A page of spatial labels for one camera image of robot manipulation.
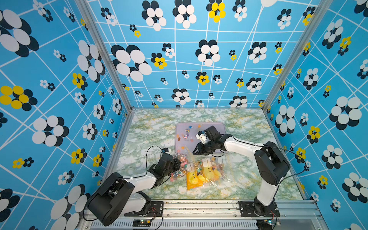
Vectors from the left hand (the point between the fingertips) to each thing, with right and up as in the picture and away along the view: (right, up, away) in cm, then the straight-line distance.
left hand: (183, 161), depth 89 cm
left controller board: (-21, -27, -16) cm, 38 cm away
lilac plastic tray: (+2, +10, +11) cm, 15 cm away
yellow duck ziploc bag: (+7, -9, -9) cm, 14 cm away
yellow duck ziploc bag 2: (+20, -4, -6) cm, 21 cm away
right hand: (+8, +6, 0) cm, 10 cm away
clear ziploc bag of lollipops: (+3, -1, 0) cm, 3 cm away
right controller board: (+41, -26, -19) cm, 52 cm away
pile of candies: (+1, +15, +14) cm, 20 cm away
